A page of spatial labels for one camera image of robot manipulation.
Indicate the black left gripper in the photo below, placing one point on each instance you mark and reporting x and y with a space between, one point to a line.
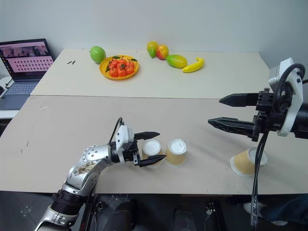
130 154

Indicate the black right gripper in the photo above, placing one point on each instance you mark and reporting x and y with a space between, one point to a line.
265 113

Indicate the tan ribbed paper cup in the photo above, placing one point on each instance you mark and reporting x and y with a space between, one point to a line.
244 163
176 154
151 149

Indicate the dark rounded robot base shape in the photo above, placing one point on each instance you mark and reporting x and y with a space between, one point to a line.
183 217
122 214

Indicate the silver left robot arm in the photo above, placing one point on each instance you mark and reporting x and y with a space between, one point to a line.
81 170

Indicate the yellow toy banana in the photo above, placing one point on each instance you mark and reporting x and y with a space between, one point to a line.
194 65

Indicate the yellow plastic plate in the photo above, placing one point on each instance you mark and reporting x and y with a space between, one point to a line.
119 76

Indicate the orange toy tangerine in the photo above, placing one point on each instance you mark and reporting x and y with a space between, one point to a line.
131 64
122 72
113 72
122 62
114 63
130 70

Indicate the red yellow toy mango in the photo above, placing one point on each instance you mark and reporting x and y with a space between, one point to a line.
162 52

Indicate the white sneaker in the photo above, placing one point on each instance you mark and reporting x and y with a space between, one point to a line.
250 207

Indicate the green toy apple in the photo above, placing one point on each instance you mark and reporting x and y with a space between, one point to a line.
97 54

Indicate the blue jeans leg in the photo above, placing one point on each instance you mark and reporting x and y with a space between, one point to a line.
285 209

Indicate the small dark loose leaves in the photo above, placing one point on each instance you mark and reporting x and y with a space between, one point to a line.
71 62

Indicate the open blue laptop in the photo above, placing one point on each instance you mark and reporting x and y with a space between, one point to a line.
22 72

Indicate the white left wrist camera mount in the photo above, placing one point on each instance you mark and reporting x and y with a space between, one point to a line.
123 137

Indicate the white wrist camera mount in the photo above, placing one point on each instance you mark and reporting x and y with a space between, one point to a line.
292 106
123 137

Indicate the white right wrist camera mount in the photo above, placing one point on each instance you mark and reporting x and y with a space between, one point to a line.
292 106

